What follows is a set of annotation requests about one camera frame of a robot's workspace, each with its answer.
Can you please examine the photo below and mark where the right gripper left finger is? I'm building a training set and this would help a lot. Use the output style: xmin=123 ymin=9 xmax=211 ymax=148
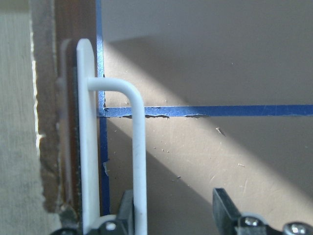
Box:
xmin=91 ymin=189 xmax=134 ymax=235

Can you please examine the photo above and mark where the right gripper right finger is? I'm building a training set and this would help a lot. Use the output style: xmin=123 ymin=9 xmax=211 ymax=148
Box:
xmin=212 ymin=188 xmax=271 ymax=235

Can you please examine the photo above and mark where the wooden drawer with white handle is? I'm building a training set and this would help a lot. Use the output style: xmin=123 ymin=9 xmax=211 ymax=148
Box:
xmin=0 ymin=0 xmax=148 ymax=235

